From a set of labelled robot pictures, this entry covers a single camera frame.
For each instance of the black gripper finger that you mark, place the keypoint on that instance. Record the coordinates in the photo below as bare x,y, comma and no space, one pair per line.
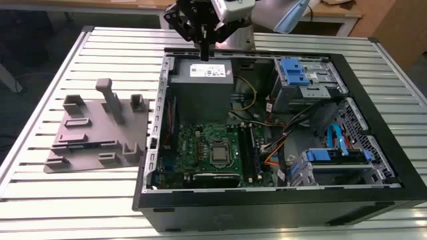
182,23
230,28

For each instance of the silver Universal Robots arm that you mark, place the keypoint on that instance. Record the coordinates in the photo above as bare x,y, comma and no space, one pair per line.
240,37

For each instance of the blue plastic drive carrier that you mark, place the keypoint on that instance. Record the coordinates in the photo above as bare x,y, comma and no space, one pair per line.
294,70

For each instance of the grey power supply unit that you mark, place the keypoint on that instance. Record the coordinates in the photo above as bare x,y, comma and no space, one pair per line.
200,95

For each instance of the grey metal drive cage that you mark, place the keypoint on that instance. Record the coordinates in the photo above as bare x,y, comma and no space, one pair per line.
287,97

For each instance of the green motherboard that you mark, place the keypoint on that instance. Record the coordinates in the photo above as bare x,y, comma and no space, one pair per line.
200,135

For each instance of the grey plastic parts rack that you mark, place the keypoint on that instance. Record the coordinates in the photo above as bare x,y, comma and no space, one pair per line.
100,120

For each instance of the black CPU socket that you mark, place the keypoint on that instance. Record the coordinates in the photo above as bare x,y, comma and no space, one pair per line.
220,143

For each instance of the silver CPU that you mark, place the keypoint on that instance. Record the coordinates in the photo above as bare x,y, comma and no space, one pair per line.
220,153

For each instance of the brown wooden cabinet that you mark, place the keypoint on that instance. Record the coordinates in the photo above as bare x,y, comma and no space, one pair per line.
401,25

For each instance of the blue disk carrier with disk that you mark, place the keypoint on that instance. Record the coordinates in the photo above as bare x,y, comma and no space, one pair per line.
321,155

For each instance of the black graphics card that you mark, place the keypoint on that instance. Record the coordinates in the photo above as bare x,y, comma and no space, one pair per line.
216,178

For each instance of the grey metal disk bay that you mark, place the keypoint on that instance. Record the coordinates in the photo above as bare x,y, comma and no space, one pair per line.
350,167

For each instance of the black open PC case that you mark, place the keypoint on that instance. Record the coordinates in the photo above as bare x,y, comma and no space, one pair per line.
234,215

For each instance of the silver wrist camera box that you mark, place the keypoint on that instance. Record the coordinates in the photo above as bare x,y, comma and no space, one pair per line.
234,10

